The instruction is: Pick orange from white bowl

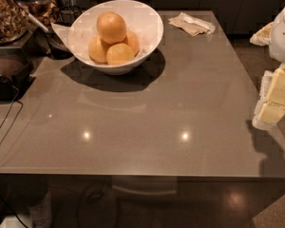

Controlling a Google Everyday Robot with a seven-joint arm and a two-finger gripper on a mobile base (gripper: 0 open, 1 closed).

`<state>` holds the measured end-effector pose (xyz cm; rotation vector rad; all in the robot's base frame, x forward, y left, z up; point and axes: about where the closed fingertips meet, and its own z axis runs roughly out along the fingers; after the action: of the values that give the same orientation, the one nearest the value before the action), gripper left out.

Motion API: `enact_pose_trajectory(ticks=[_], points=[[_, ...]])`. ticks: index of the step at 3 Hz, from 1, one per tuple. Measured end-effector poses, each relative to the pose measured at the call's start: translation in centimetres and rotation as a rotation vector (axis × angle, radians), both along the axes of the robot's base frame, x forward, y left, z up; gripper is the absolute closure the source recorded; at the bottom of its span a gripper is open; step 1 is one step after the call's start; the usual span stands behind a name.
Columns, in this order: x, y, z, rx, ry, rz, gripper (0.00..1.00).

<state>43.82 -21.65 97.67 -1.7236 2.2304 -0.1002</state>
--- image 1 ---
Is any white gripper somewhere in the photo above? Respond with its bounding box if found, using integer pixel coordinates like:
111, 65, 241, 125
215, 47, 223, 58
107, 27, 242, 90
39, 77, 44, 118
250, 7, 285, 131

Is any orange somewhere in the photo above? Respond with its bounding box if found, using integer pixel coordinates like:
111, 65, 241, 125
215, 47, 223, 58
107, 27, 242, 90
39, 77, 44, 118
123, 30, 140, 55
96, 11, 126, 45
106, 43, 134, 66
88, 35, 110, 63

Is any white ceramic bowl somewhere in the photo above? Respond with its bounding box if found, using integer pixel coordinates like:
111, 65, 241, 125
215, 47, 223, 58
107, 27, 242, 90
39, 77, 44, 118
64, 0, 163, 75

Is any white paper under bowl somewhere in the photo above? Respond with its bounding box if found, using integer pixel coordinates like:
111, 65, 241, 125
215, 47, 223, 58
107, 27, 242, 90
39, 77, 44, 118
51, 24, 73, 49

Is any crumpled paper napkin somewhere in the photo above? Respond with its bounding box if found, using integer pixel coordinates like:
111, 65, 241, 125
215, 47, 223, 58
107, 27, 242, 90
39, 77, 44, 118
168, 12, 216, 36

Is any glass jar of snacks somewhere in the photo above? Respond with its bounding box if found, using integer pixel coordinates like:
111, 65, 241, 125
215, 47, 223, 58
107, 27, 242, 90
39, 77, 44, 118
16, 0, 61, 26

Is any large glass nut jar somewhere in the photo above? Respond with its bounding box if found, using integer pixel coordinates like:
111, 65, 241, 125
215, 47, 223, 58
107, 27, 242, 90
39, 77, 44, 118
0, 0, 28, 45

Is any black appliance on left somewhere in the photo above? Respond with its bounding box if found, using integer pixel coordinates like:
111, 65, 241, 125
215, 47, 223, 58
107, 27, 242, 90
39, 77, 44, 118
0, 55, 34, 102

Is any dark wire basket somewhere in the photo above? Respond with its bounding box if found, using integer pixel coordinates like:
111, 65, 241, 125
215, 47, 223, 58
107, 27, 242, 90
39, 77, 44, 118
60, 5, 82, 26

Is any white utensil handle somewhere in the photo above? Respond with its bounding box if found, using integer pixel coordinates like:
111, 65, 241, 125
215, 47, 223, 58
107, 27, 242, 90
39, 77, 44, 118
20, 8, 50, 33

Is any black power cable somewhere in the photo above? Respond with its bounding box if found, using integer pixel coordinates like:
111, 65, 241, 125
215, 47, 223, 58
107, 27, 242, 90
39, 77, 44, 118
0, 85, 25, 162

